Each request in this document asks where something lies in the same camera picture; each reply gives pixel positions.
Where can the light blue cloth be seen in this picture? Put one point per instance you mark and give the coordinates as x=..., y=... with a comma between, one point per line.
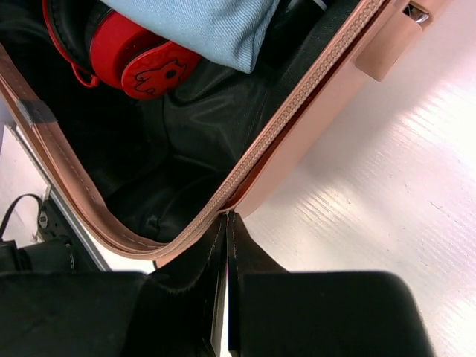
x=226, y=32

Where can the red black headphones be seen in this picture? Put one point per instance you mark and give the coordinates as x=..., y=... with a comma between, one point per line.
x=103, y=46

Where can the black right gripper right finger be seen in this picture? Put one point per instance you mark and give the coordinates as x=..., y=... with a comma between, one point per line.
x=275, y=312

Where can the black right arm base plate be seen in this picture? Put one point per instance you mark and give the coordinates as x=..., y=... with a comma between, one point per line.
x=58, y=246

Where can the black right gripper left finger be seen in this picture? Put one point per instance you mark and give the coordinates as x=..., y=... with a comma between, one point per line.
x=175, y=311

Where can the pink hard-shell suitcase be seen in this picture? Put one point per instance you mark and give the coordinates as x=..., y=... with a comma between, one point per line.
x=148, y=178

